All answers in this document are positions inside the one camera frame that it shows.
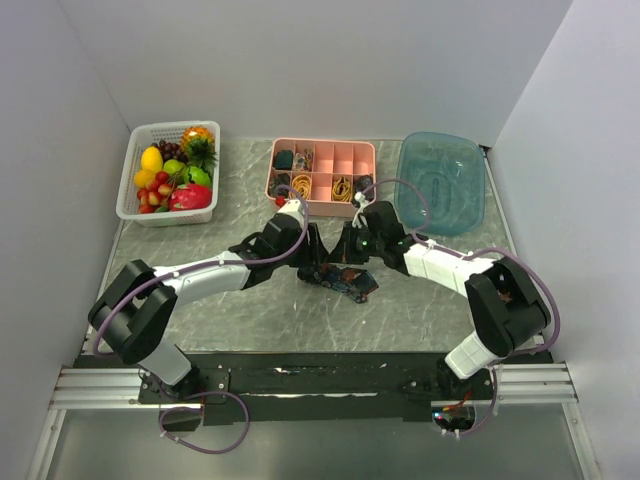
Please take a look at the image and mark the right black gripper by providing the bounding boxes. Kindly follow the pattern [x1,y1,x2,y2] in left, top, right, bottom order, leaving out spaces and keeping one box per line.
[328,221,385,265]

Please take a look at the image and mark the dark floral patterned necktie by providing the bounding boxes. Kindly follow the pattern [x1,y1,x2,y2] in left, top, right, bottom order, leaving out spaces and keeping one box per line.
[297,263,379,304]

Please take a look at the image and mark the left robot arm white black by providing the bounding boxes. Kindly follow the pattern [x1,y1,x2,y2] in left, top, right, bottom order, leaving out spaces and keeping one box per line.
[88,209,322,402]

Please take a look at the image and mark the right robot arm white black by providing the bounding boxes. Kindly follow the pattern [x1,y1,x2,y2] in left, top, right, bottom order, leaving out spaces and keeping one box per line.
[329,193,559,399]

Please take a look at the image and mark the rolled yellow tie right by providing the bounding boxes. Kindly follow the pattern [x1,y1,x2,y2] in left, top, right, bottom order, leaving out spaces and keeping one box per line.
[331,176,353,202]

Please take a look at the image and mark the rolled yellow tie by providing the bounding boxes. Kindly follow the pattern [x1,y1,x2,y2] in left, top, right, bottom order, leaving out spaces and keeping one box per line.
[291,174,312,200]
[331,176,353,202]

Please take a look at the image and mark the rolled dark patterned tie right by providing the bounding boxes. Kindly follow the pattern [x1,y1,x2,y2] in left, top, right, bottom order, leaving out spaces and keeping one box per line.
[353,175,375,201]

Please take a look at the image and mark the rolled dark patterned tie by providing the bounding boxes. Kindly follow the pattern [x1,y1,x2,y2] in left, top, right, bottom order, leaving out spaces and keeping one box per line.
[353,175,375,201]
[267,172,290,198]

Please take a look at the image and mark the rolled yellow tie left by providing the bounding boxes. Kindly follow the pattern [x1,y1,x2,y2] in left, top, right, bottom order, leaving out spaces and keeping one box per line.
[291,174,312,200]

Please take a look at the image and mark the rolled dark patterned tie left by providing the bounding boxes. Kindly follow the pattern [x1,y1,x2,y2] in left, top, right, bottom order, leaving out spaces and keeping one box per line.
[267,172,290,198]

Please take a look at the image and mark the pink compartment organizer box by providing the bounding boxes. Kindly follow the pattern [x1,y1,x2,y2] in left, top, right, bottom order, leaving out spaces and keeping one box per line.
[265,137,376,217]

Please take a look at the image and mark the rolled colourful dotted tie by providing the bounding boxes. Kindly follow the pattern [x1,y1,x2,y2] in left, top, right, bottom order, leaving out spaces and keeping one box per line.
[292,149,314,172]

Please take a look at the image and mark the rolled dark green tie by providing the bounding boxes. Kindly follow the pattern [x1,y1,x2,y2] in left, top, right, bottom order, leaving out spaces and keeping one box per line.
[273,150,295,170]

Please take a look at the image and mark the teal translucent plastic tub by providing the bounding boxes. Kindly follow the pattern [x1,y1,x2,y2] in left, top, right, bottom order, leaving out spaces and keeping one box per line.
[394,132,486,236]

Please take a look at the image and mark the pink dragon fruit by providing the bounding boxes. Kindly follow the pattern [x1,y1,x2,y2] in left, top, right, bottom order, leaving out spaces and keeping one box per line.
[169,183,213,211]

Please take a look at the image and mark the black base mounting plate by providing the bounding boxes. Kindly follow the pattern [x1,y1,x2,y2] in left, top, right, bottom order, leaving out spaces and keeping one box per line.
[138,352,494,426]

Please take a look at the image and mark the orange pineapple with leaves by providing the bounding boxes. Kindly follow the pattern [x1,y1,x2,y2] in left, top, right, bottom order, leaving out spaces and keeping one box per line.
[180,126,217,170]

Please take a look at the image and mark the light green pear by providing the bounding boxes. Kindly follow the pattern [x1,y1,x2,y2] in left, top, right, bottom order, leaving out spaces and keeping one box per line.
[163,159,186,175]

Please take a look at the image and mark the red cherry bunch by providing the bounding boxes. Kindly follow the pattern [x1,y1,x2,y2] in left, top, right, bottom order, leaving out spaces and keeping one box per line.
[136,171,173,214]

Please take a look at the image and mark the dark purple grapes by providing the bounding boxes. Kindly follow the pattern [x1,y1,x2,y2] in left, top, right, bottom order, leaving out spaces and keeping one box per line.
[152,140,188,163]

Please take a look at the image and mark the yellow lemon lower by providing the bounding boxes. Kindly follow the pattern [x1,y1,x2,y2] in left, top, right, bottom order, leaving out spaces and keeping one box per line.
[134,169,156,189]

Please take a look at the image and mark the yellow lemon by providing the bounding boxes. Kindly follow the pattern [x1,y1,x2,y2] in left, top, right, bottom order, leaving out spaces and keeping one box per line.
[140,146,164,173]
[134,169,156,189]

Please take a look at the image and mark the yellow lemon upper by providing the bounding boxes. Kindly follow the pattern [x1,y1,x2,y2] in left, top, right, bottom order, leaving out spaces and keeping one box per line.
[140,146,164,173]

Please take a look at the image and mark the white plastic fruit basket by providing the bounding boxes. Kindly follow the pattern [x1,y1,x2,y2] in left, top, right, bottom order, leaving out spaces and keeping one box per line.
[116,120,221,227]

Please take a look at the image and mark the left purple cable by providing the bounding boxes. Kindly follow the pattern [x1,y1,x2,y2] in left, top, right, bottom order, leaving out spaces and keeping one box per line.
[92,184,310,455]

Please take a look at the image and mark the purple cable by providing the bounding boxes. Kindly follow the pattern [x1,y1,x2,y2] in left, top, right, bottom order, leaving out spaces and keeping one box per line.
[92,184,310,455]
[357,178,561,441]

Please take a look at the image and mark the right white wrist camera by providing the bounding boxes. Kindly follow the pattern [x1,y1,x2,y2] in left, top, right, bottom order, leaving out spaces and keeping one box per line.
[352,191,371,229]

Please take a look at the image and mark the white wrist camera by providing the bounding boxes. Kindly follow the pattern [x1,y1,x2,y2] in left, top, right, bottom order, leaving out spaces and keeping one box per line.
[352,191,371,229]
[277,199,306,223]

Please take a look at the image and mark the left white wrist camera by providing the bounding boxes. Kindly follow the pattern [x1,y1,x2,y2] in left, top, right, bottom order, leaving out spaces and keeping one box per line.
[277,199,306,223]

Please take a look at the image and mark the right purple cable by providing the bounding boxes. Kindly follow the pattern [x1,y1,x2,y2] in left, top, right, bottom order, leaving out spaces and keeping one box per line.
[357,178,561,441]

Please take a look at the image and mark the aluminium rail frame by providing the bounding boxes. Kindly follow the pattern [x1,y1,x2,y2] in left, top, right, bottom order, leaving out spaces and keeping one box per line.
[49,352,577,411]

